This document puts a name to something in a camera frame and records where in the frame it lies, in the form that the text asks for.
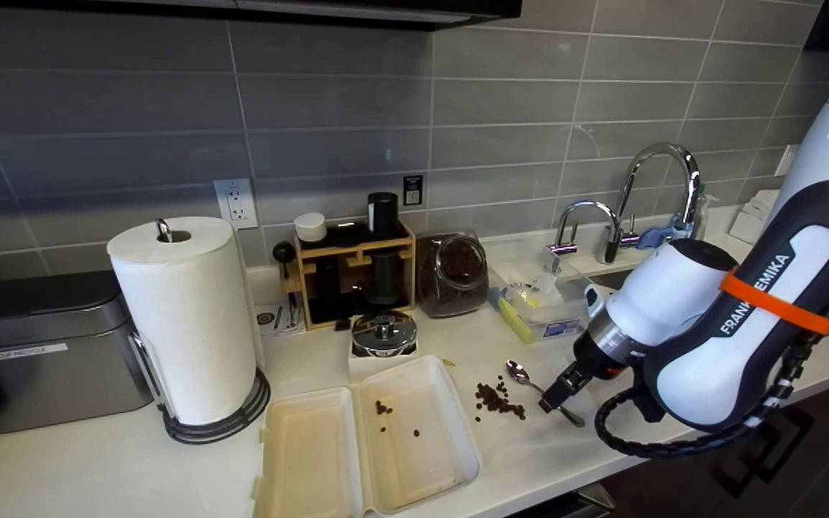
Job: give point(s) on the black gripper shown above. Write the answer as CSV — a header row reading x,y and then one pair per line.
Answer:
x,y
595,365

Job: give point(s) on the silver metal spoon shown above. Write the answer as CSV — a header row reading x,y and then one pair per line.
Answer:
x,y
522,373

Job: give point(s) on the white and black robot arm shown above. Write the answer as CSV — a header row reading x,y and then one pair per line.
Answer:
x,y
719,326

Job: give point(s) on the white paper napkin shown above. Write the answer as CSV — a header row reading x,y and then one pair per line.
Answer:
x,y
546,437

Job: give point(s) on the pile of coffee beans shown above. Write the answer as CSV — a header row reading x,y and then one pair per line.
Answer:
x,y
495,402

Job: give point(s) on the clear plastic storage container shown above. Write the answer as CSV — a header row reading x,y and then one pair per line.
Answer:
x,y
546,297

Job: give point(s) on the glass jar of coffee beans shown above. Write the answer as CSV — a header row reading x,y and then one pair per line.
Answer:
x,y
453,277

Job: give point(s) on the small chrome faucet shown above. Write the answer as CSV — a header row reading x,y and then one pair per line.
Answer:
x,y
568,225

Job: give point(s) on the white foam clamshell container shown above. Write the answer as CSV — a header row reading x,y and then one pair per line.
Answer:
x,y
404,451

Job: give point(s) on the blue sponge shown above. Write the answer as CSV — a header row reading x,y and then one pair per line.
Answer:
x,y
662,238

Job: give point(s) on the scattered coffee beans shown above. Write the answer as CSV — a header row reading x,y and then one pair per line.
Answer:
x,y
379,407

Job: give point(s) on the white square base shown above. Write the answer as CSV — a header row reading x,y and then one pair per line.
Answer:
x,y
368,365

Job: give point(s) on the dark base cabinet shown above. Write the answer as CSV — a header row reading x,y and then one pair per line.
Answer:
x,y
778,470

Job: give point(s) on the tall chrome faucet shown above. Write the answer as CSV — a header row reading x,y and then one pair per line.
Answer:
x,y
690,191

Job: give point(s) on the wooden coffee stand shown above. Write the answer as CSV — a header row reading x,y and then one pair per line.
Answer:
x,y
346,277

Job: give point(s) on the black cylindrical coffee press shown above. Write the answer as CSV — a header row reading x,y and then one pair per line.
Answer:
x,y
382,218

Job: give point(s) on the white box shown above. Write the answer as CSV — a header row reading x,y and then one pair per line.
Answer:
x,y
752,218

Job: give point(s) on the small metal tools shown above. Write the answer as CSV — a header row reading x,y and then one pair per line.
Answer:
x,y
280,319

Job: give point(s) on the small white cup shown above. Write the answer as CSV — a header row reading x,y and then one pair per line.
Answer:
x,y
308,225

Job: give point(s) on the metal paper towel holder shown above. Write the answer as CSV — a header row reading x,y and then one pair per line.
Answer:
x,y
215,427

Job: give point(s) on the white paper towel roll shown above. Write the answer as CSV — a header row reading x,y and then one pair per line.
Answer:
x,y
188,319

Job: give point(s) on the dark range hood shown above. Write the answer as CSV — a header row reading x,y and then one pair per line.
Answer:
x,y
241,7

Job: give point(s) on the stainless steel bread box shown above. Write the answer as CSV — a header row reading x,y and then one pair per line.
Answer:
x,y
50,356

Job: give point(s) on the small black wall switch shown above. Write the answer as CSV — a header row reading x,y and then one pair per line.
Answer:
x,y
411,191

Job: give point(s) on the white wall plate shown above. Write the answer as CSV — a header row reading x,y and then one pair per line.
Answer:
x,y
784,163

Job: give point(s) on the white wall outlet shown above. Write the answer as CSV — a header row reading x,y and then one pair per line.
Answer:
x,y
237,204

